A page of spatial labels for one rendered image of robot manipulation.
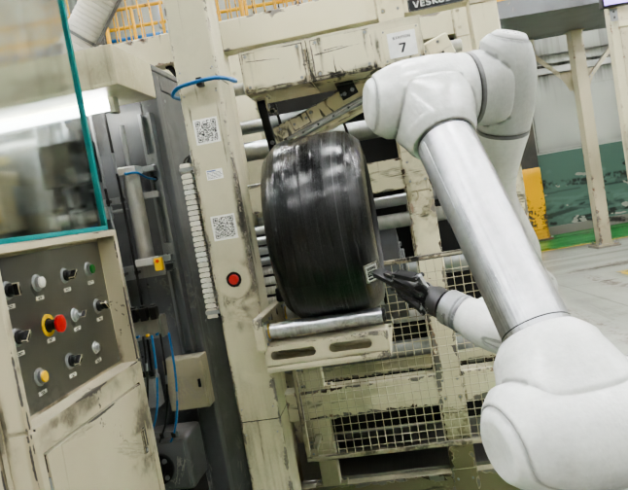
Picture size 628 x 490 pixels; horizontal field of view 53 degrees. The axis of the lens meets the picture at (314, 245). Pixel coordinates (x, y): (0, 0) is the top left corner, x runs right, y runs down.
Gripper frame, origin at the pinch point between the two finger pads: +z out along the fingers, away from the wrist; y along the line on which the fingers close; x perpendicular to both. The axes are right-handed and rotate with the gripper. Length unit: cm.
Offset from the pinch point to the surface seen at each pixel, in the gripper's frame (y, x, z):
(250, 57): -42, 25, 77
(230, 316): 15, -29, 41
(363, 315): 14.4, -4.6, 7.5
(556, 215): 547, 744, 414
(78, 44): -56, -12, 126
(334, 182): -23.2, 2.4, 16.2
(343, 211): -17.4, -0.7, 10.9
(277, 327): 14.2, -22.9, 24.4
